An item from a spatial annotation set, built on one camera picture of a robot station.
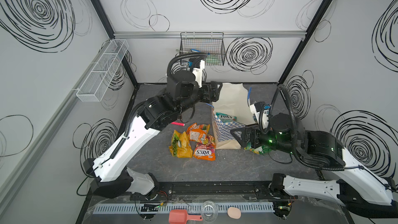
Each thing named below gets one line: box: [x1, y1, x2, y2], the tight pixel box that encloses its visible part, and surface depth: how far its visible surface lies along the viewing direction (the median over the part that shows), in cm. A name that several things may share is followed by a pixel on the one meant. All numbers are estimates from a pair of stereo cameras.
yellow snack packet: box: [168, 129, 194, 159], surface depth 86 cm
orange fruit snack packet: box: [186, 122, 216, 145], surface depth 90 cm
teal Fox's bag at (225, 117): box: [215, 112, 237, 123], surface depth 101 cm
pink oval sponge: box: [226, 206, 242, 220], surface depth 68 cm
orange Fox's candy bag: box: [193, 142, 217, 162], surface depth 85 cm
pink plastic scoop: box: [168, 209, 204, 224], surface depth 68 cm
